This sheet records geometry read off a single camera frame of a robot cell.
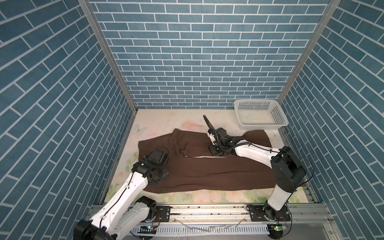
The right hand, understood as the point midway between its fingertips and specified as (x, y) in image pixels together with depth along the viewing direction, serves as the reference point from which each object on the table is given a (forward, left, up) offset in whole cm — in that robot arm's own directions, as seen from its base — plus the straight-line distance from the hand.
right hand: (209, 146), depth 91 cm
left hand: (-20, +23, 0) cm, 30 cm away
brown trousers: (-10, +10, -11) cm, 18 cm away
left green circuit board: (-44, +28, -10) cm, 53 cm away
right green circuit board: (-38, -35, -9) cm, 52 cm away
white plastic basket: (+38, -40, -8) cm, 56 cm away
